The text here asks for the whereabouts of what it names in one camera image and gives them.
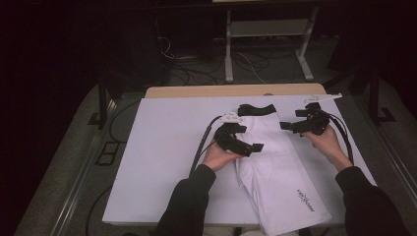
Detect black metal stand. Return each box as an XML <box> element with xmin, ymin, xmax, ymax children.
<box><xmin>368</xmin><ymin>63</ymin><xmax>396</xmax><ymax>126</ymax></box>
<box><xmin>88</xmin><ymin>78</ymin><xmax>119</xmax><ymax>130</ymax></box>

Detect black floor cables bundle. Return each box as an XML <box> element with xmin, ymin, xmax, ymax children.
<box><xmin>170</xmin><ymin>53</ymin><xmax>227</xmax><ymax>87</ymax></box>

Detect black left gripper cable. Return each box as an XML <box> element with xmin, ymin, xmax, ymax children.
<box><xmin>189</xmin><ymin>115</ymin><xmax>224</xmax><ymax>175</ymax></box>

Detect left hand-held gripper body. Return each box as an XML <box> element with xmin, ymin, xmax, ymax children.
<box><xmin>214</xmin><ymin>111</ymin><xmax>245</xmax><ymax>155</ymax></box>

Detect person's legs light trousers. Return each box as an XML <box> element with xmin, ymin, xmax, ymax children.
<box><xmin>203</xmin><ymin>225</ymin><xmax>300</xmax><ymax>236</ymax></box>

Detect black floor cable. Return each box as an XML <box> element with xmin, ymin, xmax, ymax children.
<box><xmin>108</xmin><ymin>99</ymin><xmax>142</xmax><ymax>144</ymax></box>

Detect black floor outlet frame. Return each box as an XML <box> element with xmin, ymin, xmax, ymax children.
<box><xmin>95</xmin><ymin>141</ymin><xmax>121</xmax><ymax>167</ymax></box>

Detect person's right hand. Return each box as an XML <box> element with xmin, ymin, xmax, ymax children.
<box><xmin>301</xmin><ymin>126</ymin><xmax>353</xmax><ymax>172</ymax></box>

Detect white floor cable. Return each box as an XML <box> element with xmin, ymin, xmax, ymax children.
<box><xmin>234</xmin><ymin>50</ymin><xmax>268</xmax><ymax>85</ymax></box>

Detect white table board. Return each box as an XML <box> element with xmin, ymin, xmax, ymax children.
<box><xmin>102</xmin><ymin>93</ymin><xmax>378</xmax><ymax>228</ymax></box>

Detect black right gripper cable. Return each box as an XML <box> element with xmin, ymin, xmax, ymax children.
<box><xmin>328</xmin><ymin>112</ymin><xmax>355</xmax><ymax>165</ymax></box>

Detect wooden table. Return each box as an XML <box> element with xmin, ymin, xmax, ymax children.
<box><xmin>145</xmin><ymin>83</ymin><xmax>328</xmax><ymax>99</ymax></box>

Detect white shorts with black waistband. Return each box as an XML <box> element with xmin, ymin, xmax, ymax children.
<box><xmin>234</xmin><ymin>103</ymin><xmax>332</xmax><ymax>236</ymax></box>

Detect metal floor rail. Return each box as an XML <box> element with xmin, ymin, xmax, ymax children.
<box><xmin>48</xmin><ymin>97</ymin><xmax>116</xmax><ymax>236</ymax></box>
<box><xmin>355</xmin><ymin>96</ymin><xmax>417</xmax><ymax>201</ymax></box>

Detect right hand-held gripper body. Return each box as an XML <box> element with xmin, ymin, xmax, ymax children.
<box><xmin>299</xmin><ymin>92</ymin><xmax>343</xmax><ymax>136</ymax></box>

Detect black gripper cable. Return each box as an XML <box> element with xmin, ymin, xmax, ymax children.
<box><xmin>189</xmin><ymin>115</ymin><xmax>224</xmax><ymax>175</ymax></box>
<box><xmin>328</xmin><ymin>112</ymin><xmax>355</xmax><ymax>165</ymax></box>

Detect person's left hand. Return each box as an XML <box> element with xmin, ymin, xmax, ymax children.
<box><xmin>202</xmin><ymin>139</ymin><xmax>244</xmax><ymax>172</ymax></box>

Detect white metal shelf stand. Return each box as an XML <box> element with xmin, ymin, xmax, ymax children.
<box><xmin>224</xmin><ymin>6</ymin><xmax>321</xmax><ymax>84</ymax></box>

